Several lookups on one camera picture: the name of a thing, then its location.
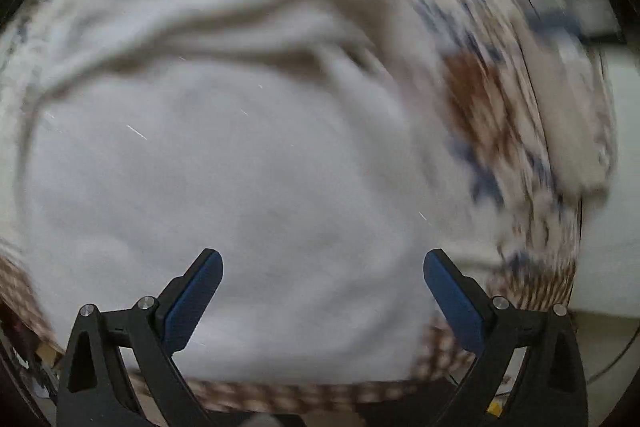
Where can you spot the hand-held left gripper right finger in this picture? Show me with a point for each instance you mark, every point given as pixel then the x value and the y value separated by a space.
pixel 454 299

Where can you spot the patterned brown blue blanket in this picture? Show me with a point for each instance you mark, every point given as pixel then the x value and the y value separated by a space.
pixel 505 117

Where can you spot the white garment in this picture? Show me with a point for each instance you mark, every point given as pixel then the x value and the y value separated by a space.
pixel 240 187

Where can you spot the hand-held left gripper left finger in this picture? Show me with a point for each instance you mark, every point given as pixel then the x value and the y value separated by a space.
pixel 192 302

